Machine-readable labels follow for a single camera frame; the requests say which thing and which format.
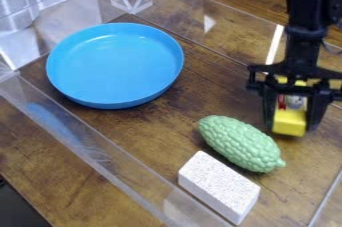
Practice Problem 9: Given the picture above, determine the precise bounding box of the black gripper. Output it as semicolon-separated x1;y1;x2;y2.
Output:
246;62;342;131

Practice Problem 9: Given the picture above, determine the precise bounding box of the yellow butter brick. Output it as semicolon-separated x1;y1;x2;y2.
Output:
271;94;309;137

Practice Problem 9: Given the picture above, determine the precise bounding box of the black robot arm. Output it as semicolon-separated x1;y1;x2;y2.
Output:
247;0;342;137

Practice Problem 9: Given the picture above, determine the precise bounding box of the blue round tray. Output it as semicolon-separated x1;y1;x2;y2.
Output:
45;23;184;109

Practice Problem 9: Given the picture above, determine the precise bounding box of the green bitter gourd toy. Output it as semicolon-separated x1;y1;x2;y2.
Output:
198;115;286;173

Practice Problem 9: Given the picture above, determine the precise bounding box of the white speckled foam block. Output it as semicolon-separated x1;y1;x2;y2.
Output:
178;151;261;225

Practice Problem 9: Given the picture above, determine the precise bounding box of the clear acrylic enclosure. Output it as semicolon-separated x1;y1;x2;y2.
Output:
0;0;342;227

